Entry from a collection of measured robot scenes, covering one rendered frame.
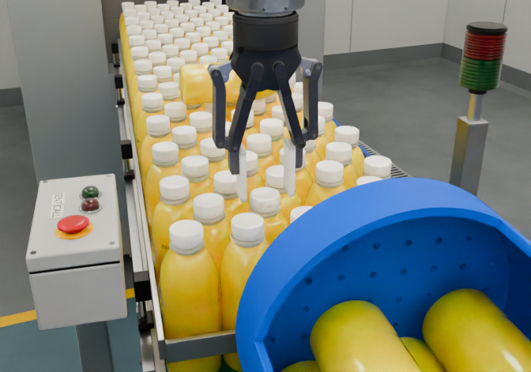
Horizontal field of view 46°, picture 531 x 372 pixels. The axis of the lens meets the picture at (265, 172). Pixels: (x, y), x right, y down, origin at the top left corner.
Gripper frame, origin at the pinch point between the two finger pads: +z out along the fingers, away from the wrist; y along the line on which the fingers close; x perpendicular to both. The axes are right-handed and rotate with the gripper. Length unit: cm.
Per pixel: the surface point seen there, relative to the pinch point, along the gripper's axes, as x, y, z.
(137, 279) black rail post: 2.9, -17.0, 15.4
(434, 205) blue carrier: -30.2, 6.5, -10.1
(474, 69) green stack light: 17.7, 38.9, -5.9
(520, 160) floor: 218, 205, 114
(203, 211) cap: -1.8, -8.3, 3.5
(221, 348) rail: -11.0, -8.1, 17.4
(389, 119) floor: 300, 160, 114
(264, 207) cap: -2.0, -0.6, 3.8
